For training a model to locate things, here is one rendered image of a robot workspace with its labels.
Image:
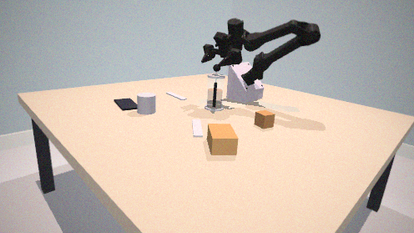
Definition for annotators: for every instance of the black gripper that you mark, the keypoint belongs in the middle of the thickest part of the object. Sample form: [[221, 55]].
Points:
[[231, 55]]

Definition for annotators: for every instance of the small brown cube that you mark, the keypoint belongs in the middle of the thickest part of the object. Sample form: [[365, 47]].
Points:
[[264, 119]]

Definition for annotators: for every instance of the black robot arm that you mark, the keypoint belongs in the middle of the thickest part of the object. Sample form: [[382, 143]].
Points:
[[307, 33]]

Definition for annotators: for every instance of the grey cylinder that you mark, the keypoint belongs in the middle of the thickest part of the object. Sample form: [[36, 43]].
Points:
[[146, 103]]

